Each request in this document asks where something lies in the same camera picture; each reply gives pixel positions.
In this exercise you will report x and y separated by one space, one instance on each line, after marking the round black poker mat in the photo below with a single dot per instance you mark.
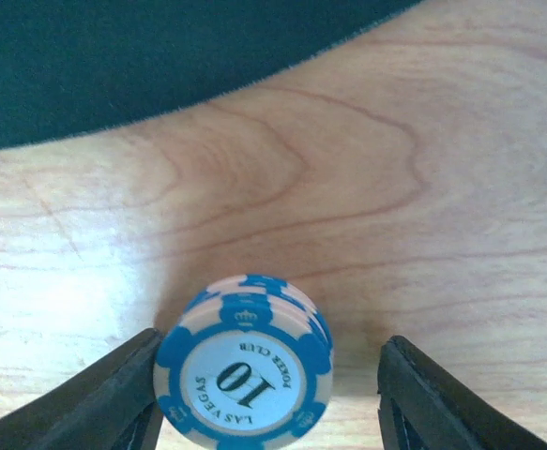
74 67

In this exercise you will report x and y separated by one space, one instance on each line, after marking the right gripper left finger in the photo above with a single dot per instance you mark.
109 405

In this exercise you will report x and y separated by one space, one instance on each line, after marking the blue white poker chip stack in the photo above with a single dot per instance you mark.
249 365

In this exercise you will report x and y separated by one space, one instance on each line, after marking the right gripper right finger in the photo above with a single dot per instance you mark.
422 406

